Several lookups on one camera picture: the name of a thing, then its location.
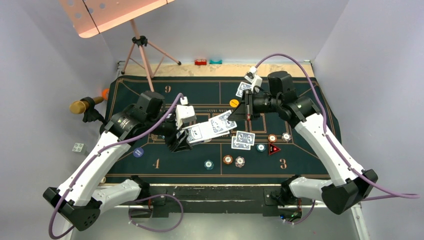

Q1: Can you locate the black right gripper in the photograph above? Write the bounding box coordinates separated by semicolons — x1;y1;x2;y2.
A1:
228;88;282;120

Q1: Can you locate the grey lego brick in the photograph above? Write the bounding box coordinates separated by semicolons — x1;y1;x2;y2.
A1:
72;142;86;154

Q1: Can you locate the aluminium rail frame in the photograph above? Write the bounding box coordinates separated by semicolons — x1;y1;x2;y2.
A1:
59;184;371;240

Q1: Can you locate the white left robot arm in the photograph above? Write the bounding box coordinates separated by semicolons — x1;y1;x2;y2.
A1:
43;91;195;240

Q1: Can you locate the blue white card deck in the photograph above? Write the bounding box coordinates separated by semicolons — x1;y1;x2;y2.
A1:
180;110;237;145

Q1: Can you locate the blue playing card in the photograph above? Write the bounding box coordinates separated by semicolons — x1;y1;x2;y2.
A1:
231;136;251;151
235;82;252;98
235;130;256;146

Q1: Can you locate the purple small blind button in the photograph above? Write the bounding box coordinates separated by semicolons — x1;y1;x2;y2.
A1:
132;147;145;158

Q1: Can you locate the orange yellow chip stack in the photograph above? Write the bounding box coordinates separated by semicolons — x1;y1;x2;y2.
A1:
222;155;233;165

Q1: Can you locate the white left camera box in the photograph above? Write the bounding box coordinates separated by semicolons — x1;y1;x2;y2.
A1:
175;96;197;130

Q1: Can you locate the pink music stand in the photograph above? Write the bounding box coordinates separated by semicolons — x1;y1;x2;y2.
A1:
59;0;181;92

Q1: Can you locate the red block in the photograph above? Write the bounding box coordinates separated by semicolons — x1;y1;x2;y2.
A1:
194;58;208;66

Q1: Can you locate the black red all-in triangle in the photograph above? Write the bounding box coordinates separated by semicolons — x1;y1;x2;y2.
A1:
268;142;281;156

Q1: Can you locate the teal block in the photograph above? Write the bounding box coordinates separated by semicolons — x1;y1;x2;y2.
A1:
209;58;223;65

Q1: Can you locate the white pink chip stack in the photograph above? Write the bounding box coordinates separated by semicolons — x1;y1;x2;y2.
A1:
234;156;246;168

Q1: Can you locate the green poker mat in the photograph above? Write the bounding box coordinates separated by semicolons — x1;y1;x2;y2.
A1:
106;76;329;185

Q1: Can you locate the gold microphone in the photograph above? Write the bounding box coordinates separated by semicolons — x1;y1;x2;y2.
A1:
69;96;104;115

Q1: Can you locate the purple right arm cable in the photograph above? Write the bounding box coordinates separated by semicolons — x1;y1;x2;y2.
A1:
255;53;421;226

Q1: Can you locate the yellow big blind button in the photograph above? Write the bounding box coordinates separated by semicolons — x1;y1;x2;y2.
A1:
229;99;240;108

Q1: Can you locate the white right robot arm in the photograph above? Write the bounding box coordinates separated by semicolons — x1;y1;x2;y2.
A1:
228;67;378;215

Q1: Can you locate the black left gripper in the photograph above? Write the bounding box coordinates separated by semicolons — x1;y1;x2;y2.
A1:
145;112;192;151

